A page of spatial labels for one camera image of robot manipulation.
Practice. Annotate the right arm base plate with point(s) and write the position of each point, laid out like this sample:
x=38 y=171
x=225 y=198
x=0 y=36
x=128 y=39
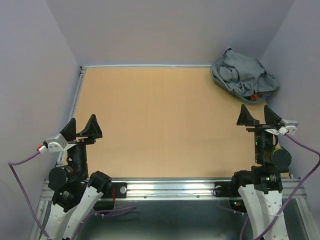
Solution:
x=224 y=189

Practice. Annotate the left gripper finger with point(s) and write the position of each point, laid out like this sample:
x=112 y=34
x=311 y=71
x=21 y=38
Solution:
x=91 y=130
x=69 y=131

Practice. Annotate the aluminium back rail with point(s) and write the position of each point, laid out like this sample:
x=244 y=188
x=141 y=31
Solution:
x=146 y=66

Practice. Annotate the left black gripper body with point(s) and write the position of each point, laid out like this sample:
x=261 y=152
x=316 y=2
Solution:
x=80 y=148

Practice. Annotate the teal plastic basket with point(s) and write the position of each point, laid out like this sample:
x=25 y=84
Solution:
x=233 y=93

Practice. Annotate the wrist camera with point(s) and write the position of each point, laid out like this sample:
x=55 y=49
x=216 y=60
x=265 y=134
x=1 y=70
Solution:
x=284 y=127
x=53 y=145

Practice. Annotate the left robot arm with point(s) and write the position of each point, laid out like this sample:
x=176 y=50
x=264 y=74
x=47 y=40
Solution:
x=75 y=191

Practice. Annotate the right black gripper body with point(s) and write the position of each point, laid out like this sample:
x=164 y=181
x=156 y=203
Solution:
x=263 y=138

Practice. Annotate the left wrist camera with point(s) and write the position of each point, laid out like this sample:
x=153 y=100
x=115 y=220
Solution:
x=53 y=145

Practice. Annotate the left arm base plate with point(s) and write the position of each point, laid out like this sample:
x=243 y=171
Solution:
x=115 y=190

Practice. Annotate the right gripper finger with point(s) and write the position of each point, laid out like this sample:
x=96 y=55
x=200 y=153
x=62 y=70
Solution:
x=270 y=117
x=245 y=118

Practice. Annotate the grey long sleeve shirt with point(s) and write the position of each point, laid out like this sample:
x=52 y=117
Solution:
x=242 y=75

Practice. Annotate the plaid long sleeve shirt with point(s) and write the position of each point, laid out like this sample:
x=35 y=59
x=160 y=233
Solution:
x=257 y=96

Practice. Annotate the aluminium front rail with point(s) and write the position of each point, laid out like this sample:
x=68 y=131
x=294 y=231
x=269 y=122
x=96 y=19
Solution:
x=170 y=189

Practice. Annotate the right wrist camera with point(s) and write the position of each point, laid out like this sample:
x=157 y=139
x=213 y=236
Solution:
x=284 y=127

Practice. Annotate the aluminium rail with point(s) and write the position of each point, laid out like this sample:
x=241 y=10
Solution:
x=170 y=189
x=146 y=66

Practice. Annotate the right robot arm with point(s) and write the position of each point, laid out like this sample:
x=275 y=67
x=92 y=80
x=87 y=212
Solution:
x=261 y=188

